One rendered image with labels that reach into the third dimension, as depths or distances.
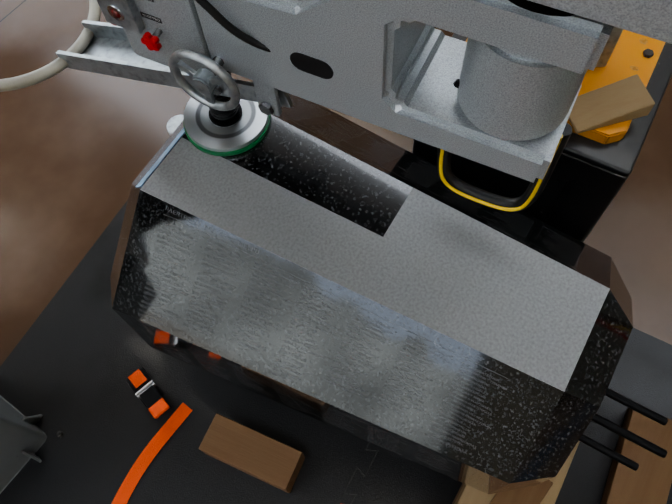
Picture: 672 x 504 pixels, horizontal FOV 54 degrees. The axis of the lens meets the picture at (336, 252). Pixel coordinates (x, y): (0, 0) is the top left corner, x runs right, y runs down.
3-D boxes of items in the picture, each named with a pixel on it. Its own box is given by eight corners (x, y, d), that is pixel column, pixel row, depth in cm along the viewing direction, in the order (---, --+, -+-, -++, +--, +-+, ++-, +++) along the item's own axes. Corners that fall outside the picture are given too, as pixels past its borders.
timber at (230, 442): (206, 454, 211) (197, 448, 201) (223, 420, 216) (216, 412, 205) (289, 493, 205) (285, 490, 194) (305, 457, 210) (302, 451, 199)
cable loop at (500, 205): (532, 213, 142) (574, 125, 114) (527, 226, 141) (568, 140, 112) (433, 176, 147) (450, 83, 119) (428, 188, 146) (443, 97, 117)
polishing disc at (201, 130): (167, 128, 163) (165, 125, 162) (218, 70, 170) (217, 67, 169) (235, 165, 157) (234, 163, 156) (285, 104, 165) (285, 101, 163)
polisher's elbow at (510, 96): (481, 41, 118) (501, -51, 101) (584, 78, 114) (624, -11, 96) (437, 117, 111) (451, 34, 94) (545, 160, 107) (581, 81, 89)
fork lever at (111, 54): (324, 54, 141) (317, 36, 137) (283, 121, 134) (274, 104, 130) (102, 25, 172) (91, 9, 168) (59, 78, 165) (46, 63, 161)
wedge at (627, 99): (630, 86, 173) (637, 73, 169) (648, 115, 169) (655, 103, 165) (560, 104, 172) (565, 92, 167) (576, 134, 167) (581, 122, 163)
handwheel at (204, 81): (266, 87, 131) (254, 32, 118) (242, 124, 127) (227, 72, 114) (202, 63, 134) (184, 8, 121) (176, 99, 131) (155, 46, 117)
